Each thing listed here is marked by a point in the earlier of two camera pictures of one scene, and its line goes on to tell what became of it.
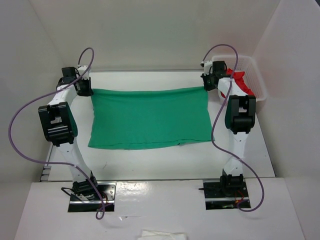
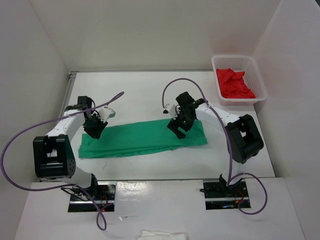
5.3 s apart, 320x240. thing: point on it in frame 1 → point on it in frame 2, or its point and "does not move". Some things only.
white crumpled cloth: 154,235 does not move
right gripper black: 208,88 → 174,125
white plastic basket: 251,77 does not move
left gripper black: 88,92 → 96,133
